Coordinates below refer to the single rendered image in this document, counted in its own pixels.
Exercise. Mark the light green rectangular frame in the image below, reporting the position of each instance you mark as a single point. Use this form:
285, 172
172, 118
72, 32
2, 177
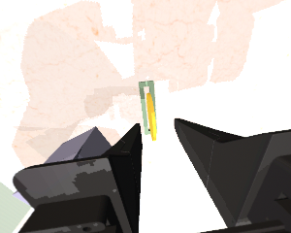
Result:
143, 102

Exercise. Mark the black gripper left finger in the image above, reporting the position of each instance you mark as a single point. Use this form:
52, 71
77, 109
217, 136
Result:
116, 173

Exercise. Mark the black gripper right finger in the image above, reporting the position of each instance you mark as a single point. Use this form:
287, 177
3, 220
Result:
231, 167

